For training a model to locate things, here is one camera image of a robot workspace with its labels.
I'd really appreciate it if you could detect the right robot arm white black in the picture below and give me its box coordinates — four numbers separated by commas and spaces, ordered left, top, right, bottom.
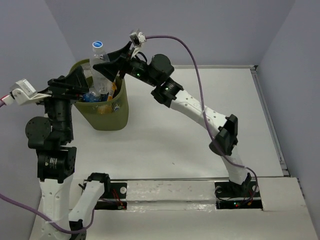
93, 43, 252, 196

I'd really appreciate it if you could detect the orange tea bottle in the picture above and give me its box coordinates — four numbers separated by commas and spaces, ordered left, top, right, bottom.
97, 80, 117, 115

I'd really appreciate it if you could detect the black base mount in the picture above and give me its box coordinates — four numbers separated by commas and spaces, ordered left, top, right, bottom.
94, 181, 128, 211
214, 181, 263, 210

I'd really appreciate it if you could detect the clear plastic bottle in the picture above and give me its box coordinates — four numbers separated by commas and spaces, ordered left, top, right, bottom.
89, 40, 112, 95

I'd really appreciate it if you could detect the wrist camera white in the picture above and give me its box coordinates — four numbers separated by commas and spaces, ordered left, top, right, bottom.
129, 29, 147, 59
0, 78, 51, 106

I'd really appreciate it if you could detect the green mesh waste bin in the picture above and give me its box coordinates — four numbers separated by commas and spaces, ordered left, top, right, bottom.
68, 58, 130, 132

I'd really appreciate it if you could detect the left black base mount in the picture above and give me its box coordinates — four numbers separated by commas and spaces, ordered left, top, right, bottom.
94, 181, 128, 211

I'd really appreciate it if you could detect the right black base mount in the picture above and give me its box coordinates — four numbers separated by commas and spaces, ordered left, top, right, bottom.
214, 181, 263, 210

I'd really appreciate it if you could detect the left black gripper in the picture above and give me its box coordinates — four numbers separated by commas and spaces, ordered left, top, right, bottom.
34, 62, 92, 138

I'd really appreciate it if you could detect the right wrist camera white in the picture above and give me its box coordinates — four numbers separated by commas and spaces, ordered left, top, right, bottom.
129, 29, 147, 59

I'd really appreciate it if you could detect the blue label bottle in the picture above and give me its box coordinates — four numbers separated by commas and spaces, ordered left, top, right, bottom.
81, 91, 108, 103

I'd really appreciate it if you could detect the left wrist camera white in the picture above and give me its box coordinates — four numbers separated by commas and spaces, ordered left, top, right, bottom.
0, 78, 51, 106

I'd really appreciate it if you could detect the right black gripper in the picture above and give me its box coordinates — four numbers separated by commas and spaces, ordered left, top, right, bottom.
93, 41, 159, 88

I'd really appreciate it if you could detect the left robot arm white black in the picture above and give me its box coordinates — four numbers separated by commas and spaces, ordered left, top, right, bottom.
25, 66, 111, 240

